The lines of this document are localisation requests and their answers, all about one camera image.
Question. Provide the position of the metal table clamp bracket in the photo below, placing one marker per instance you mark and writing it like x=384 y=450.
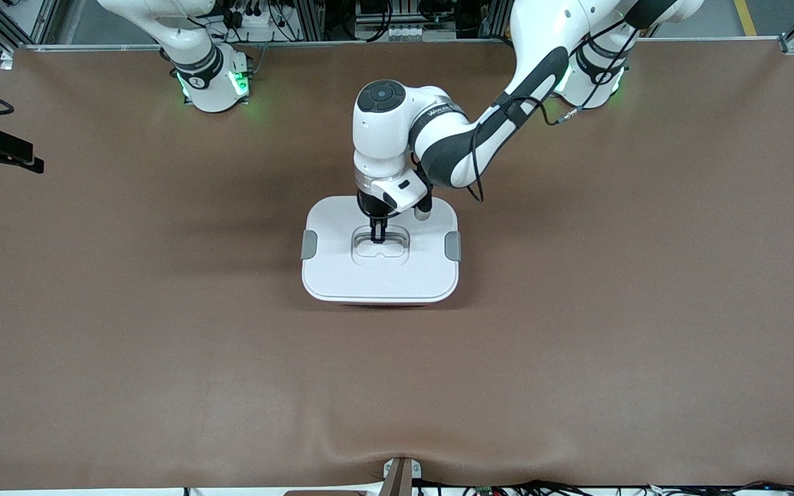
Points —
x=400 y=477

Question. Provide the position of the white power strip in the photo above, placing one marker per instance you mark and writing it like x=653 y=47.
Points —
x=259 y=31

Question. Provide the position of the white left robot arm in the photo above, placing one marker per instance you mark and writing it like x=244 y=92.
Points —
x=459 y=138

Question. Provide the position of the white connector strip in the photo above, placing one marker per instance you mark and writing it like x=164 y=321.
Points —
x=397 y=32

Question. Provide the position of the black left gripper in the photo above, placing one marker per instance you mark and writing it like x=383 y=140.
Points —
x=369 y=204

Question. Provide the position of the pink translucent plastic box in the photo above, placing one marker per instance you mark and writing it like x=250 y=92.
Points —
x=383 y=304

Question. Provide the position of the brown table mat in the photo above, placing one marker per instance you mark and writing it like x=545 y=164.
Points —
x=397 y=386

